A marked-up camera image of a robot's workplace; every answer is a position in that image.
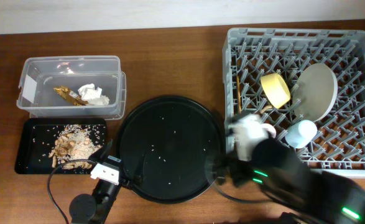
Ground pink cup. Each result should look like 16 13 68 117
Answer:
261 123 277 138

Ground blue cup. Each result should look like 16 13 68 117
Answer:
285 119 317 149

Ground round black tray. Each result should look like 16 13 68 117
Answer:
116 96 225 204

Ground white napkin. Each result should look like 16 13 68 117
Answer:
78 83 109 106

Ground wooden chopstick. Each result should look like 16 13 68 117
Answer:
236 75 242 114

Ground brown snack wrapper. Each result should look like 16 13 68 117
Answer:
53 86 88 106

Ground yellow bowl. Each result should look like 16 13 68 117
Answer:
260 73 290 109

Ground grey plate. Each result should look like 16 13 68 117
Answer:
292 63 338 122

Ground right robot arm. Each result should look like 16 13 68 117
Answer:
205 138 365 223

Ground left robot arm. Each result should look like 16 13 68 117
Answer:
69 141 146 224

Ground food scrap in rack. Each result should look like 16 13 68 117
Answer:
260 105 273 114

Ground grey dishwasher rack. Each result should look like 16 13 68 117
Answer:
222 28 365 179

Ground food scraps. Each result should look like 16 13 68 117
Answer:
49 124 103 170

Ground black rectangular tray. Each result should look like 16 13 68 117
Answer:
14 118 108 174

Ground clear plastic bin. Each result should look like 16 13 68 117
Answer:
16 55 127 120

